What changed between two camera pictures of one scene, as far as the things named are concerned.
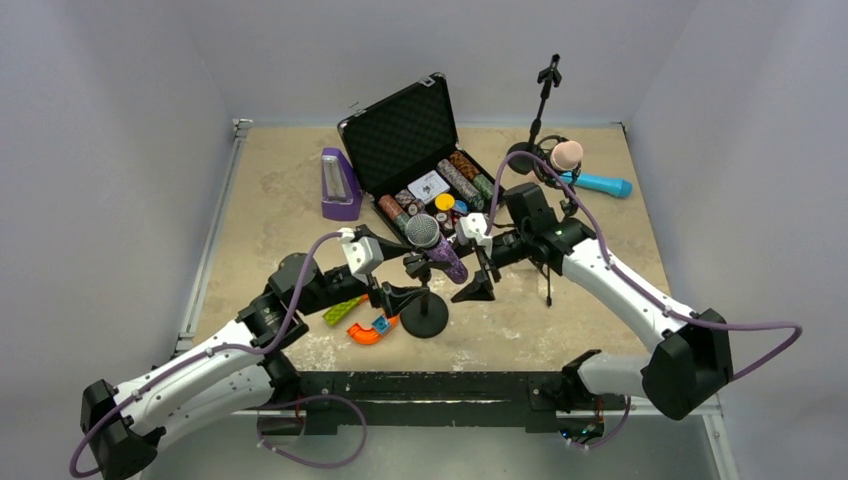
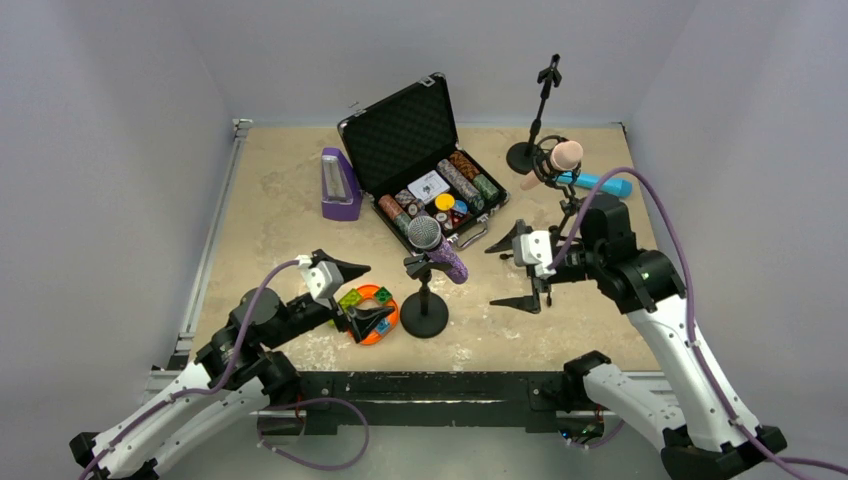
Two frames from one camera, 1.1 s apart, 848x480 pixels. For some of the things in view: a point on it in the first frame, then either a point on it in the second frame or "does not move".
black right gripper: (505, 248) → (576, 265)
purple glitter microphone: (423, 231) does not move
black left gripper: (374, 286) → (338, 304)
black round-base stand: (427, 318) does not move
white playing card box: (429, 186) does not move
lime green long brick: (337, 313) does not move
